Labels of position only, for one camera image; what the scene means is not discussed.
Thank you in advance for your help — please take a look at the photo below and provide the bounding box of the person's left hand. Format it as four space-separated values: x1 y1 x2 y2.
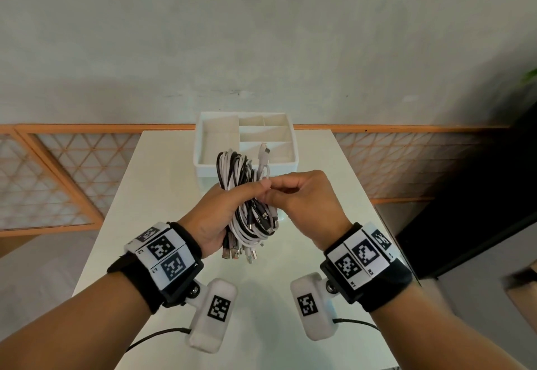
179 179 271 259

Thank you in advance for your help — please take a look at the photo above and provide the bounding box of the person's right hand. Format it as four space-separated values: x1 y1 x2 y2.
256 169 353 252

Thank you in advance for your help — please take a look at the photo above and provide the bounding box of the bundle of black white cables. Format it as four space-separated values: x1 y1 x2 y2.
216 142 281 265

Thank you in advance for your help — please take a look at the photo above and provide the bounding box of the white drawer organizer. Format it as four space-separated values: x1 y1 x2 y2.
192 112 299 178

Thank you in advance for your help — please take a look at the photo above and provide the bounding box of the person's right forearm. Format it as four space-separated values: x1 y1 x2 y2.
369 288 525 370

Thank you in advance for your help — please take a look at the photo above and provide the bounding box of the person's left forearm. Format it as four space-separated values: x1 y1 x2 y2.
0 271 154 370

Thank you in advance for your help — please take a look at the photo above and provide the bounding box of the black marker wristband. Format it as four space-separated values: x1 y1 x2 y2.
107 221 205 315
320 221 413 313

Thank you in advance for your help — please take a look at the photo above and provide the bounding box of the white table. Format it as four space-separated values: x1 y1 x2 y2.
71 129 403 370

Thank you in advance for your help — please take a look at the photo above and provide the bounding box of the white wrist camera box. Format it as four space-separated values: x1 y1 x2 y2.
290 272 341 342
186 278 238 354

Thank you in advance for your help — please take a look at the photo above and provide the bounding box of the black camera cable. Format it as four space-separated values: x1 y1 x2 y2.
125 327 193 354
332 318 380 332

